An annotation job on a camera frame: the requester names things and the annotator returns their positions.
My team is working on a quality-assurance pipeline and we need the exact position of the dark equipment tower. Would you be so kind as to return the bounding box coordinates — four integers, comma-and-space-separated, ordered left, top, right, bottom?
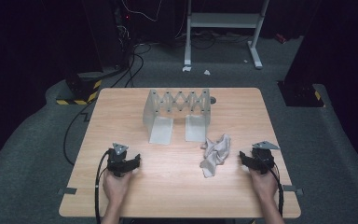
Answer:
80, 0, 133, 71

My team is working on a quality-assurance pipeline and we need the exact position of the extendable metal bookend rack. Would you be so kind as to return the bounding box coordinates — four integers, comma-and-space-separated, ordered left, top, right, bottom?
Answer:
142, 88, 213, 146

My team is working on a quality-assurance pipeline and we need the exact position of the black yellow striped stand base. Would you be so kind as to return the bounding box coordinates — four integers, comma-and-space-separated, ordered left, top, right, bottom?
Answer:
55, 72, 103, 106
276, 80, 326, 108

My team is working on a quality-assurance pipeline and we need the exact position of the black floor cable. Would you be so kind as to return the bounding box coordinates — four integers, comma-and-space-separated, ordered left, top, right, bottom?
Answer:
62, 101, 91, 166

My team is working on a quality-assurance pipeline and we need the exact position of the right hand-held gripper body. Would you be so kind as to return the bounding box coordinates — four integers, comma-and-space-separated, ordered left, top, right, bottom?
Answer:
249, 140, 281, 175

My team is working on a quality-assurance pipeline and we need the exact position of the grey tape strip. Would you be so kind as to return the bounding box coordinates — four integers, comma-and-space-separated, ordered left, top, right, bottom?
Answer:
57, 187, 78, 196
282, 184, 304, 197

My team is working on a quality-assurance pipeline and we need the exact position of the person's right hand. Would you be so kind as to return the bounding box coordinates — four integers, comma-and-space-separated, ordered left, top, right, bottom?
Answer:
249, 168, 280, 203

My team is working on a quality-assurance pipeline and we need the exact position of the white metal stand frame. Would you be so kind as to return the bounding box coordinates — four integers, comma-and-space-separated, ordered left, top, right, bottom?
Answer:
183, 0, 270, 70

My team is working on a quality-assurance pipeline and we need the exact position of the red object on floor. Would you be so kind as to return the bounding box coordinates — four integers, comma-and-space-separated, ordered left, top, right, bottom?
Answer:
274, 33, 289, 45

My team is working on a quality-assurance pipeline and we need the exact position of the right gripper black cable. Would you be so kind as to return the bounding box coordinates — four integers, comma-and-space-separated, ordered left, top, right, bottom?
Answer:
268, 162, 284, 217

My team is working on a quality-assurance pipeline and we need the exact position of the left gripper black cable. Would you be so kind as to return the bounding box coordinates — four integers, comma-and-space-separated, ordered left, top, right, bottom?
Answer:
94, 148, 112, 224

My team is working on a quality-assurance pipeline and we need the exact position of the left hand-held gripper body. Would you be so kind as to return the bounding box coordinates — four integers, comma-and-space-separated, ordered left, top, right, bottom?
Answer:
106, 142, 138, 178

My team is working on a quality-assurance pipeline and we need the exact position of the thin white hanging cable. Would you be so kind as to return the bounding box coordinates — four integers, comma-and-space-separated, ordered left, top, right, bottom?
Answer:
120, 0, 163, 23

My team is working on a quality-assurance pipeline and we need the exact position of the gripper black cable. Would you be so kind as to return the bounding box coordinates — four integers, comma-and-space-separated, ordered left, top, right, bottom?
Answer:
94, 148, 112, 224
268, 162, 284, 217

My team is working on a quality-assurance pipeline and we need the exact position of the person's left hand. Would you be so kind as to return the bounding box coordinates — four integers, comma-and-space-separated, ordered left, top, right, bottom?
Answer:
102, 168, 133, 207

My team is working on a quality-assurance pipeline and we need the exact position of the bundle of black floor cables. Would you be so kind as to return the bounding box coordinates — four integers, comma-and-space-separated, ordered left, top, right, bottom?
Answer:
110, 42, 153, 89

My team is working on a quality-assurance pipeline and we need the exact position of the white quilted cloth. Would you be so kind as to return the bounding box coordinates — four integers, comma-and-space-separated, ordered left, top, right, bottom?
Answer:
199, 133, 232, 179

